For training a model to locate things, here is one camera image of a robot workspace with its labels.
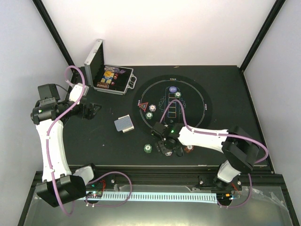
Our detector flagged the black aluminium rail base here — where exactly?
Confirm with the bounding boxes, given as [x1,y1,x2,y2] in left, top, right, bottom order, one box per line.
[35,164,285,191]

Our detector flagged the blue backed card deck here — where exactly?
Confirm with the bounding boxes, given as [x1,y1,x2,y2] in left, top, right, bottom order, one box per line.
[114,114,134,133]

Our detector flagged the purple small blind button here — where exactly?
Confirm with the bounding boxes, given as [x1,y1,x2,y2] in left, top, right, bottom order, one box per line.
[168,86,177,93]

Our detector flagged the open aluminium poker case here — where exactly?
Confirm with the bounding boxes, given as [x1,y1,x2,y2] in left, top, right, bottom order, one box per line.
[84,39,137,95]

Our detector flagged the orange black chip roll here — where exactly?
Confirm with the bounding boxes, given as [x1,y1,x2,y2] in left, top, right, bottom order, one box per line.
[97,83,110,89]

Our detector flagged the brown poker chip stack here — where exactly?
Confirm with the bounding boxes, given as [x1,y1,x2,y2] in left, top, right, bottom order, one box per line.
[184,145,194,153]

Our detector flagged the red triangular all-in marker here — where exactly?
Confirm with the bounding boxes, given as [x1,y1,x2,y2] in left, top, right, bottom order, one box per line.
[138,102,149,112]

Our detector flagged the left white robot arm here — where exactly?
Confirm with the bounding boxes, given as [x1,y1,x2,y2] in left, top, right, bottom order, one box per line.
[31,83,101,207]

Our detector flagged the purple cable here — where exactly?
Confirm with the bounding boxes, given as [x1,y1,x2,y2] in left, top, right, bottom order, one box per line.
[47,65,89,216]
[159,99,270,209]

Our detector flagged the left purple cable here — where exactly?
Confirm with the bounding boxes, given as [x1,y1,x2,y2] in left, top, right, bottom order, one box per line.
[47,65,89,216]

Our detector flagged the yellow big blind button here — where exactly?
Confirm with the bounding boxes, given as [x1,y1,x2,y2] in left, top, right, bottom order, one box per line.
[104,71,114,77]

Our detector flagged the white slotted cable duct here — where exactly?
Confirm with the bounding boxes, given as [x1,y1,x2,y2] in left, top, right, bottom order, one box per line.
[82,191,217,204]

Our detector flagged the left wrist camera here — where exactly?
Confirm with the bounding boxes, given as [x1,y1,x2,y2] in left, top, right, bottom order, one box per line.
[38,84,60,101]

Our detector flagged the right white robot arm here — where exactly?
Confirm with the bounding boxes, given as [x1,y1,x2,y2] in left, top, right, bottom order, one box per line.
[151,122,260,190]

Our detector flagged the purple chip roll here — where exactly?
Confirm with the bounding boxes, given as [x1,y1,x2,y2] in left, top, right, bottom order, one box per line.
[104,65,120,73]

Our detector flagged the green poker chip stack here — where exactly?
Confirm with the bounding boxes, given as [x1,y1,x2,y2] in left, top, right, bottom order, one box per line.
[143,144,152,153]

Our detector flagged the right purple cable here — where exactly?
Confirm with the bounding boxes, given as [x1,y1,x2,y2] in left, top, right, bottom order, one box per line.
[159,99,270,209]

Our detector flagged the round black poker mat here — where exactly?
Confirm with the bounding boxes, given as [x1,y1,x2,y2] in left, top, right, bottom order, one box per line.
[131,74,213,143]

